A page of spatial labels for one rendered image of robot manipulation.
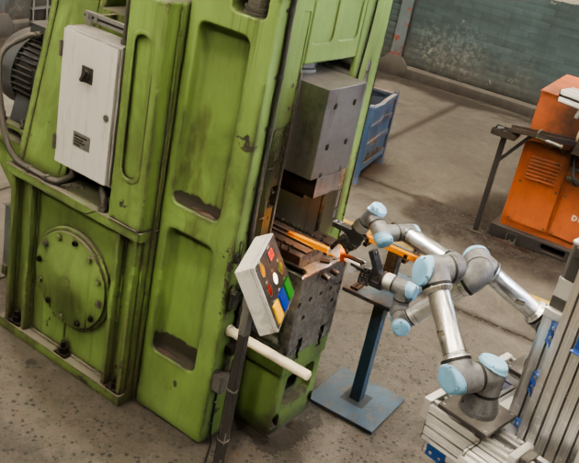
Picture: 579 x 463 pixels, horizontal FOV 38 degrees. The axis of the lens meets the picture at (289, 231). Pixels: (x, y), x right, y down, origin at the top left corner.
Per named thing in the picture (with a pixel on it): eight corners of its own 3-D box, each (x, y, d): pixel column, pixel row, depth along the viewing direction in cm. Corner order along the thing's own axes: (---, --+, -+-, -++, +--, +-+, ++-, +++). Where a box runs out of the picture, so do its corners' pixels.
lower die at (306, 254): (322, 258, 396) (325, 242, 392) (297, 270, 380) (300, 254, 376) (252, 223, 415) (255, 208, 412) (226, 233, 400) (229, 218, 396)
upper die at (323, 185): (337, 189, 381) (342, 169, 377) (312, 198, 365) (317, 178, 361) (265, 157, 400) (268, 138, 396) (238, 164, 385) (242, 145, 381)
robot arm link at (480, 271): (503, 286, 339) (401, 344, 354) (498, 273, 349) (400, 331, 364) (487, 265, 336) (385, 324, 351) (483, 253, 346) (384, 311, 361)
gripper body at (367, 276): (355, 281, 373) (378, 292, 368) (358, 264, 370) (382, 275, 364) (364, 276, 379) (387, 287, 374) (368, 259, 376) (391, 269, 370)
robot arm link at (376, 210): (378, 214, 356) (370, 198, 360) (362, 230, 362) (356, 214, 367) (391, 216, 360) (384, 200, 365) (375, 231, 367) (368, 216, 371)
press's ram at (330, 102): (357, 163, 387) (377, 80, 370) (310, 181, 357) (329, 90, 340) (285, 133, 407) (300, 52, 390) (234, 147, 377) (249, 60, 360)
